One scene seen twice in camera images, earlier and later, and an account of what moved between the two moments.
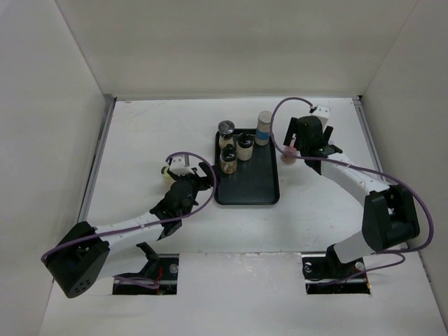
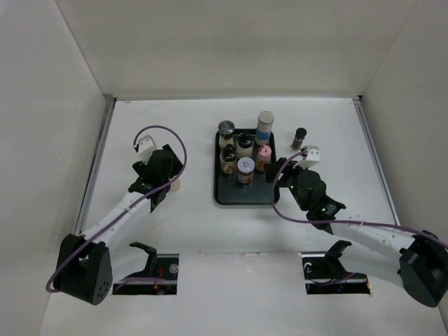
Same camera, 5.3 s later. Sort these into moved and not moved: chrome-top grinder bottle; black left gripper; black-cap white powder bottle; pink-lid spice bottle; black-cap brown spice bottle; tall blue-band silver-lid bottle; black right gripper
Moved: pink-lid spice bottle; black left gripper; black right gripper
Not moved: black-cap white powder bottle; tall blue-band silver-lid bottle; black-cap brown spice bottle; chrome-top grinder bottle
